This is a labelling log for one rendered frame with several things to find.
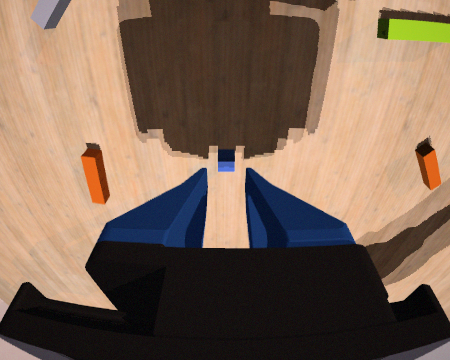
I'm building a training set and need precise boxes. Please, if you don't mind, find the orange rod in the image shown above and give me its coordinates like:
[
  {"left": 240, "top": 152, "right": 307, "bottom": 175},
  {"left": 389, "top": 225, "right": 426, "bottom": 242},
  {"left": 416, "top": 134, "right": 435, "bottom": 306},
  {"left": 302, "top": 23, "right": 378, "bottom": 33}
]
[
  {"left": 415, "top": 143, "right": 441, "bottom": 190},
  {"left": 81, "top": 148, "right": 110, "bottom": 204}
]

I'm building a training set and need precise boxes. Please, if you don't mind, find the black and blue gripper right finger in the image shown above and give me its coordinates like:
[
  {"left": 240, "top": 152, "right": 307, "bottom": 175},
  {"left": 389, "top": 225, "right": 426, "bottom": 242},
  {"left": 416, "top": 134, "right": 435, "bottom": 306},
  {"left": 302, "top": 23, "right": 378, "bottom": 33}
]
[{"left": 245, "top": 167, "right": 356, "bottom": 248}]

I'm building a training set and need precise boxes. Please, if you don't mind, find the small blue cube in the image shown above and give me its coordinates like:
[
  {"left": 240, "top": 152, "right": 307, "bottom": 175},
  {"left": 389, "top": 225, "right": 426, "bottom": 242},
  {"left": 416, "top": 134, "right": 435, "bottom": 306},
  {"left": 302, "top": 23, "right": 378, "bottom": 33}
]
[{"left": 218, "top": 149, "right": 235, "bottom": 172}]

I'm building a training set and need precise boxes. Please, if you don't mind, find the grey rod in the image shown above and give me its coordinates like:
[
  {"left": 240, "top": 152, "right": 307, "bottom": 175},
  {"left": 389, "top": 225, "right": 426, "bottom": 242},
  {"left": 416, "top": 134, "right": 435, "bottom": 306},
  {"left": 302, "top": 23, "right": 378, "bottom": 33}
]
[{"left": 30, "top": 0, "right": 71, "bottom": 30}]

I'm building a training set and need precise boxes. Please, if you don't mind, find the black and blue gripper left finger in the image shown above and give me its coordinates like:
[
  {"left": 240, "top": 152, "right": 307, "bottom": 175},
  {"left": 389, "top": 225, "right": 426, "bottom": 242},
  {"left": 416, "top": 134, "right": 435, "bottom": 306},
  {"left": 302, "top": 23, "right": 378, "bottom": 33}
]
[{"left": 96, "top": 168, "right": 208, "bottom": 248}]

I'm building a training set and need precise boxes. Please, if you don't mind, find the lime green rectangular bar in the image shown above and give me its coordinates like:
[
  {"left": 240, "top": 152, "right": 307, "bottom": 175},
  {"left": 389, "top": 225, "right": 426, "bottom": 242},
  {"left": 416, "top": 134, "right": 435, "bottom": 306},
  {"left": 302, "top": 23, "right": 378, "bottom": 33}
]
[{"left": 377, "top": 18, "right": 450, "bottom": 43}]

